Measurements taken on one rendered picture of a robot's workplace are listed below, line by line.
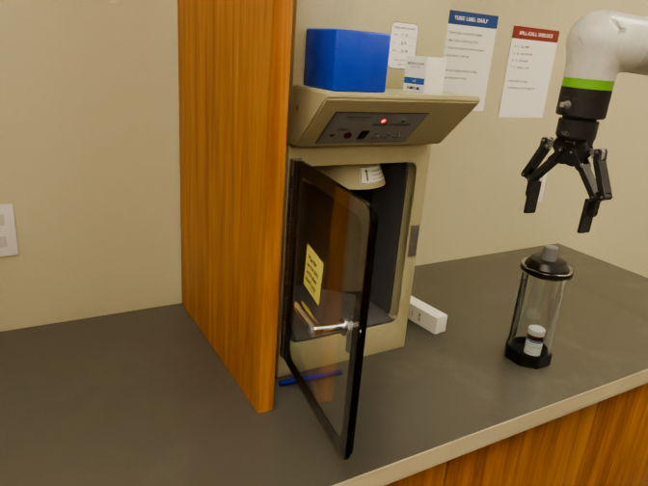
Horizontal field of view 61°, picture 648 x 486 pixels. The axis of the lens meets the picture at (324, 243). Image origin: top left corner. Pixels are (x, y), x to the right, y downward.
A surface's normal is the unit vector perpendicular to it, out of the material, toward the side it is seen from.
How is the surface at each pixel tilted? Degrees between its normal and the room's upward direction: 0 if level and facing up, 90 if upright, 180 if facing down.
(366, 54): 90
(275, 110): 90
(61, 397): 0
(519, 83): 90
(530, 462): 90
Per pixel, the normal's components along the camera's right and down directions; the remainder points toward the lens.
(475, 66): 0.49, 0.32
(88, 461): 0.07, -0.94
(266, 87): -0.87, 0.11
